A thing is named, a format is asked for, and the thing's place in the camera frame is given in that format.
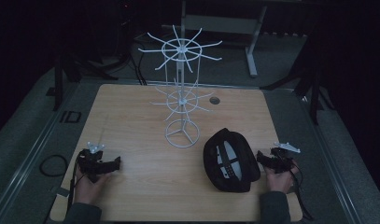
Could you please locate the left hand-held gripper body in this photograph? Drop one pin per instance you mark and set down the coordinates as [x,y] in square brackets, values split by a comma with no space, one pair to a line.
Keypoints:
[91,163]

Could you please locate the black cap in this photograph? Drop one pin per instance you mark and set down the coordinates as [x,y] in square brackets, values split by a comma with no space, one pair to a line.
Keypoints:
[251,168]

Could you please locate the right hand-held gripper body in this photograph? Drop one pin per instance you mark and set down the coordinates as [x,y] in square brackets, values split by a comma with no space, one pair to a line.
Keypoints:
[281,161]

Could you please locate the black metal stand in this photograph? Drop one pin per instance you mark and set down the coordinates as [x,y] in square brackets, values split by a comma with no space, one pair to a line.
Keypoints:
[315,99]
[58,84]

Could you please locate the person's left hand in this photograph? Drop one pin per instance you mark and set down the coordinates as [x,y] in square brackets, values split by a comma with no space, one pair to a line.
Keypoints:
[86,191]

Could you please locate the person's right hand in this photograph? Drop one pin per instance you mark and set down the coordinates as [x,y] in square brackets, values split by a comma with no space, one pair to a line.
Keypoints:
[279,182]

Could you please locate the grey table grommet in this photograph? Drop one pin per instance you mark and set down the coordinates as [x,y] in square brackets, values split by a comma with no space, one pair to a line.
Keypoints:
[214,100]

